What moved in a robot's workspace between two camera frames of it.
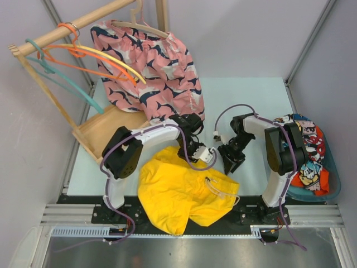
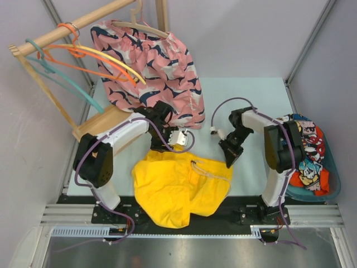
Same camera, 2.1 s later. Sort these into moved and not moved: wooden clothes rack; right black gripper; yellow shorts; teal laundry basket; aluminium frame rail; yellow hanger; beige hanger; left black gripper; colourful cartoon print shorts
Moved: yellow shorts; right black gripper; left black gripper
Not moved: wooden clothes rack; yellow hanger; colourful cartoon print shorts; teal laundry basket; beige hanger; aluminium frame rail
